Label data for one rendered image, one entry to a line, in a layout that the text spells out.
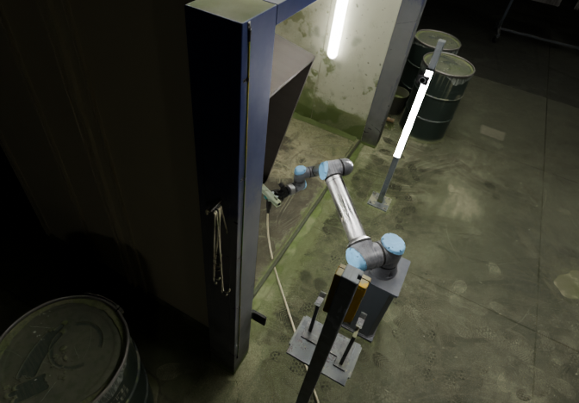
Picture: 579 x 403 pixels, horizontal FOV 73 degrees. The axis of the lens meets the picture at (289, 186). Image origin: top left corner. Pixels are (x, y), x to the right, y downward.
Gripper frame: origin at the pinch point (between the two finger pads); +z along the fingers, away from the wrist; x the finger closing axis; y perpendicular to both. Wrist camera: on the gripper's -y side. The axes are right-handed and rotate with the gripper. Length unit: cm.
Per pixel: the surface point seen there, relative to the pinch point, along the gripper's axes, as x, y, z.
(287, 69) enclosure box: -8, -111, 6
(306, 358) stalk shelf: -116, -24, 66
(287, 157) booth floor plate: 73, 46, -86
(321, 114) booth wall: 100, 30, -157
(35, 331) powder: -34, -28, 161
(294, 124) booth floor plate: 115, 44, -130
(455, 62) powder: 31, -42, -280
